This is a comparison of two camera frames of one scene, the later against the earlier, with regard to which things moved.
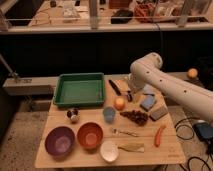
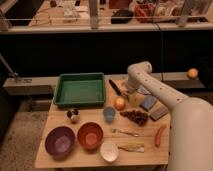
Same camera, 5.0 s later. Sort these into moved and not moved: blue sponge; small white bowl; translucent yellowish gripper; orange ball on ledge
Moved: translucent yellowish gripper
Not moved: blue sponge; small white bowl; orange ball on ledge
